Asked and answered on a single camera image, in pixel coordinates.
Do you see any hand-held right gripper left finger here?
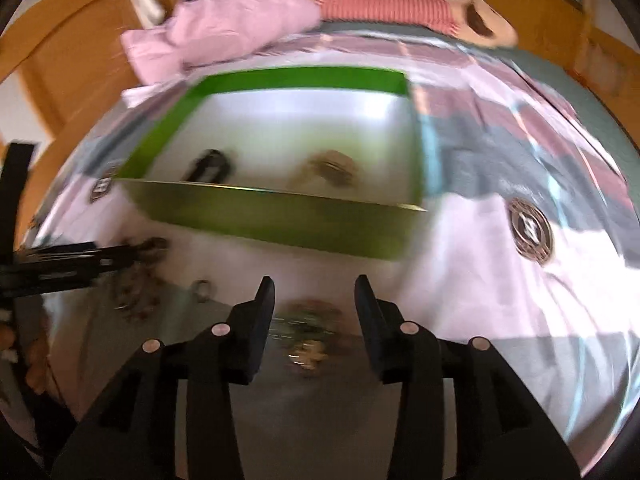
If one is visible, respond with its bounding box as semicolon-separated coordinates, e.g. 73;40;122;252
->
50;276;276;480

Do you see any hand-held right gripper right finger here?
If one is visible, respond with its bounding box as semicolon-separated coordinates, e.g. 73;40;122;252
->
353;275;583;480

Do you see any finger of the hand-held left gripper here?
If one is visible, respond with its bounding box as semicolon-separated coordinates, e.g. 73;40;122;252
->
15;241;137;267
0;263;117;297

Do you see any green beaded bracelet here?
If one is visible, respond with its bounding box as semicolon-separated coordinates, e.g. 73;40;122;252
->
269;300;352;376

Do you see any green cardboard box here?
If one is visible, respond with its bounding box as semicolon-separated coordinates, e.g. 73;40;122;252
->
115;66;431;262

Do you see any black bracelet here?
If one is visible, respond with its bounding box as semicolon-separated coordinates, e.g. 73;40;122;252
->
182;149;235;183

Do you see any white beaded bracelet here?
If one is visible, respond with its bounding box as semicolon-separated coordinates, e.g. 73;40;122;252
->
299;150;362;188

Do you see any person's left hand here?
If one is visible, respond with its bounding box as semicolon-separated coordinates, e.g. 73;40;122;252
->
0;310;52;396

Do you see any plaid printed bedsheet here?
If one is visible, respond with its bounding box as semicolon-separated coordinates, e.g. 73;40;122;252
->
30;22;632;480

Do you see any pink quilt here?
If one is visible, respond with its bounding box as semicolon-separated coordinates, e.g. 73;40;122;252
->
121;0;322;87

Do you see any wooden bed frame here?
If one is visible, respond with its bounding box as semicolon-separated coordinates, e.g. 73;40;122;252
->
0;0;633;181

